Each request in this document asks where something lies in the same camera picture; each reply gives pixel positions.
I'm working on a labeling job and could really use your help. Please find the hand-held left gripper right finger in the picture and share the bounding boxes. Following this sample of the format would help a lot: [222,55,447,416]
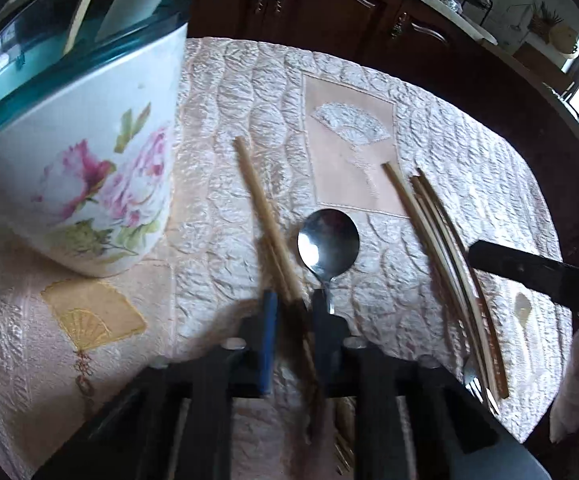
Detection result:
[312,285,501,480]

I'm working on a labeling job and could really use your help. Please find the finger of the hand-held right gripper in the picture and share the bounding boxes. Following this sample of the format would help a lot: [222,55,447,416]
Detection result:
[468,240,579,322]

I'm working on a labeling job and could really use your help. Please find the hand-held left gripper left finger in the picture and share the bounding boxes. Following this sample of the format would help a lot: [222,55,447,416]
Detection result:
[32,287,280,480]

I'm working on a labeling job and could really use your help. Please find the metal spoon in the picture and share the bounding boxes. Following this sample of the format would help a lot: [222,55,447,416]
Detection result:
[297,208,360,313]

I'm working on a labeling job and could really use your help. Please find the floral ceramic utensil holder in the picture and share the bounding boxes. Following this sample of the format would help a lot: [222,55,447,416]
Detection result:
[0,0,190,278]

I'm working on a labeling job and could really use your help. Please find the metal fork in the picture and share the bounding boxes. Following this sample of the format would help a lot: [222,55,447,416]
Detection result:
[462,355,501,417]

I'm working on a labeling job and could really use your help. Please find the quilted cream tablecloth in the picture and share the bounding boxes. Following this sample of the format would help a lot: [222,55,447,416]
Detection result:
[0,36,575,480]

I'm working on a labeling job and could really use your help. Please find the wooden cutting board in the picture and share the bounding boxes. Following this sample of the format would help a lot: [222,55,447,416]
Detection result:
[513,41,571,88]

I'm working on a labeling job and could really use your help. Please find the round bamboo lid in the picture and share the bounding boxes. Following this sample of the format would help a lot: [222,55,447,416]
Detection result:
[551,24,579,55]

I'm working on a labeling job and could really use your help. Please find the speckled stone countertop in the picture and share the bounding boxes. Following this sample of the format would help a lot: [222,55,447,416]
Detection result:
[339,0,579,156]

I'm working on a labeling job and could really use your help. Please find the wall chopstick basket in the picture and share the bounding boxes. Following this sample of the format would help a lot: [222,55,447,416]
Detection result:
[528,2,565,43]

